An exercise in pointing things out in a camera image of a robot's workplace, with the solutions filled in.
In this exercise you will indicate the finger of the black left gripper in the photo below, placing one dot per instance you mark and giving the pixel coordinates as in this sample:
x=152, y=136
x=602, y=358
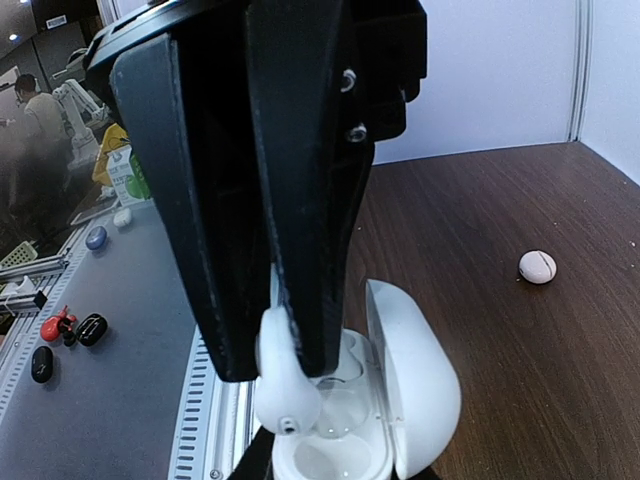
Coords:
x=191, y=134

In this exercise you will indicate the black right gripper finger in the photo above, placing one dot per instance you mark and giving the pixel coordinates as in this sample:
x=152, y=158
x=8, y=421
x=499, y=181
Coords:
x=256, y=461

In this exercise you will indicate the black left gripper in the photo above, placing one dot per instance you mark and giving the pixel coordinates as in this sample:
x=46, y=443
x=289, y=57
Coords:
x=325, y=77

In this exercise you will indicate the white clip-on earbud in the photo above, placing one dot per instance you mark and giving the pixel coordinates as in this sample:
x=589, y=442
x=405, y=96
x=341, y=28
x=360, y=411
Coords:
x=286, y=401

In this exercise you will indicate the white oval charging case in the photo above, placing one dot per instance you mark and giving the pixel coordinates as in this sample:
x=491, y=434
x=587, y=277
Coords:
x=391, y=408

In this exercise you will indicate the pink earbud charging case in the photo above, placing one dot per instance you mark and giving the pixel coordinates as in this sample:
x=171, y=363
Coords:
x=537, y=267

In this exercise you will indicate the small white case on bench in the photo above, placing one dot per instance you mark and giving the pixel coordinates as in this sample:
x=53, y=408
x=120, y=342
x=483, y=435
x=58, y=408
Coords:
x=122, y=218

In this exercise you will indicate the blue case on bench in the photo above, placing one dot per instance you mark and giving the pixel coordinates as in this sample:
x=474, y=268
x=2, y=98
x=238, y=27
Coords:
x=96, y=238

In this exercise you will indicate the black glossy earbud case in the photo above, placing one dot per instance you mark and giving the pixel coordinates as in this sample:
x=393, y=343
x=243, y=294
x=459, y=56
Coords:
x=91, y=329

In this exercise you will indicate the red earbud case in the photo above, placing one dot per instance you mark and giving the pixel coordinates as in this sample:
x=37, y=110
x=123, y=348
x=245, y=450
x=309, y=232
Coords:
x=58, y=324

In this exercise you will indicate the green white carton box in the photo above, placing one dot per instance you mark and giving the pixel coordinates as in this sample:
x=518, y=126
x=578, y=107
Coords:
x=127, y=178

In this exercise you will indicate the standing person beige shirt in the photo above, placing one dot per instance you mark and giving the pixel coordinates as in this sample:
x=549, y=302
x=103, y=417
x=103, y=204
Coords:
x=44, y=116

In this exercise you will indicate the aluminium front frame rail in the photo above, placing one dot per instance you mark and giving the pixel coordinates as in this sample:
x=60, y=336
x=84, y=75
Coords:
x=215, y=422

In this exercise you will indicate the left aluminium corner post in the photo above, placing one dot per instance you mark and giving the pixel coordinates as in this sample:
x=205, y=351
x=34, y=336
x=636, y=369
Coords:
x=581, y=68

